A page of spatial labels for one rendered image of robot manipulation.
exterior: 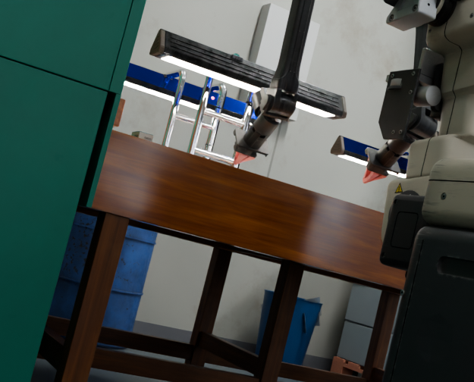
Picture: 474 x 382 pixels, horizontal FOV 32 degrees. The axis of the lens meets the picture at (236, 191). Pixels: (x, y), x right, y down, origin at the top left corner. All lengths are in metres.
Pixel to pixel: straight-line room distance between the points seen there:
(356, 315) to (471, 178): 3.82
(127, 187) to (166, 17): 3.11
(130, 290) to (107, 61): 2.31
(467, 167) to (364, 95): 4.23
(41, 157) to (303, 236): 0.70
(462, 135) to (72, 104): 0.83
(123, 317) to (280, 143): 1.77
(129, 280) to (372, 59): 2.51
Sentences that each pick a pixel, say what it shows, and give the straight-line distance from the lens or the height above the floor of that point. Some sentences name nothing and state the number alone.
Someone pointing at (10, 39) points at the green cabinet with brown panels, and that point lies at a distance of 1.85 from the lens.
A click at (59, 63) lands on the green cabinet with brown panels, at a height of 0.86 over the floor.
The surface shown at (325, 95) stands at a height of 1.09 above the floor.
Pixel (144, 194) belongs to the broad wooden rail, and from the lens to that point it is 1.94.
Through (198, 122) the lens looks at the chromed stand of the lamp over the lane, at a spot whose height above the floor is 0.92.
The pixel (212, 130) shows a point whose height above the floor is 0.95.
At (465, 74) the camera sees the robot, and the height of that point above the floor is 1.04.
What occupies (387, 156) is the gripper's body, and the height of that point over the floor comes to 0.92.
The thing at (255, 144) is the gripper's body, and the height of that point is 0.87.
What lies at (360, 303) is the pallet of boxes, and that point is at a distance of 5.22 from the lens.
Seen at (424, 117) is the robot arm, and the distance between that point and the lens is 2.26.
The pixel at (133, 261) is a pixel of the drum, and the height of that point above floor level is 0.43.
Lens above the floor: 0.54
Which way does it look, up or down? 5 degrees up
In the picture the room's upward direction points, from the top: 14 degrees clockwise
